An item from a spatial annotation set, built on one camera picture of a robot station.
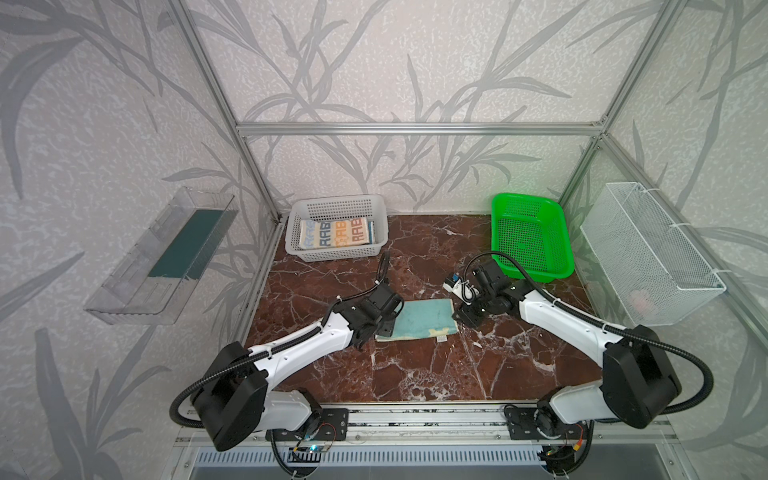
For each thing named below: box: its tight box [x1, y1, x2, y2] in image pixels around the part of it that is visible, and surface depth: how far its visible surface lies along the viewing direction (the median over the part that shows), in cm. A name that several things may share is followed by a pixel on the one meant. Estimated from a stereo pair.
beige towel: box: [299, 217, 375, 249], surface depth 113 cm
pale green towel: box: [375, 299, 459, 342], surface depth 91 cm
